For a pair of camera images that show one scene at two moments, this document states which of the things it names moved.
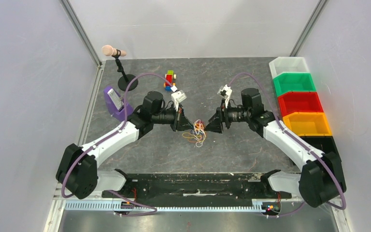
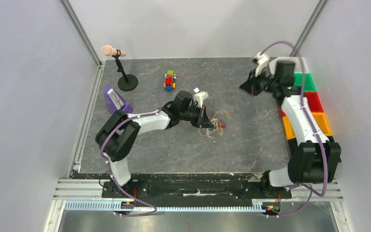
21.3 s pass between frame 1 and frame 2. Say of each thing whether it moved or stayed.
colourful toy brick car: stayed
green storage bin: stayed
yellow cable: moved
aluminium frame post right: stayed
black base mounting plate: stayed
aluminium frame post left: stayed
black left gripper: moved
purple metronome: stayed
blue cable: moved
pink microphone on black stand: stayed
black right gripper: moved
